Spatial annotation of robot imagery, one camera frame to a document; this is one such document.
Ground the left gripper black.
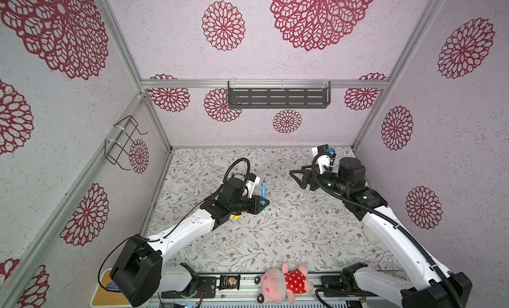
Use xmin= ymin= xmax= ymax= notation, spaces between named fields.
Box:
xmin=230 ymin=195 xmax=270 ymax=214

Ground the blue highlighter pen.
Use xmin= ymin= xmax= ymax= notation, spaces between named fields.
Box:
xmin=261 ymin=181 xmax=266 ymax=198

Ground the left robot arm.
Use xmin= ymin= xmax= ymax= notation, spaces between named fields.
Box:
xmin=109 ymin=174 xmax=270 ymax=307

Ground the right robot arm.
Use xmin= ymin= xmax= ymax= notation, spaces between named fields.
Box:
xmin=290 ymin=152 xmax=473 ymax=307

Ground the pink pig plush toy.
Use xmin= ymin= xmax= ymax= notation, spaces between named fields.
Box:
xmin=254 ymin=263 xmax=314 ymax=305

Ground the small dark snack packet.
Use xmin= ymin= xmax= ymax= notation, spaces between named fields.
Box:
xmin=218 ymin=274 xmax=241 ymax=291

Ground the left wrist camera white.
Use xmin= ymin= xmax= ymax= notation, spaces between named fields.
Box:
xmin=245 ymin=173 xmax=261 ymax=199

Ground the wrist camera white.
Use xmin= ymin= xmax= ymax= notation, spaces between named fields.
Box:
xmin=245 ymin=173 xmax=261 ymax=199
xmin=311 ymin=144 xmax=336 ymax=174

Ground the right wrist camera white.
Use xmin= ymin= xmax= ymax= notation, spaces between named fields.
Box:
xmin=311 ymin=144 xmax=336 ymax=174

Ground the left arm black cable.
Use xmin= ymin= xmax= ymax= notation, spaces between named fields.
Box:
xmin=97 ymin=157 xmax=251 ymax=285

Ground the dark grey wall shelf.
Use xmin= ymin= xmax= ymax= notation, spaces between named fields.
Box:
xmin=227 ymin=81 xmax=331 ymax=109

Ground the black wire wall rack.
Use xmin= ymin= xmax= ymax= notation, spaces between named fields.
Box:
xmin=103 ymin=115 xmax=148 ymax=171

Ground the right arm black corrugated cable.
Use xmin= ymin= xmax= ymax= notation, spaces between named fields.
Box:
xmin=309 ymin=150 xmax=464 ymax=308

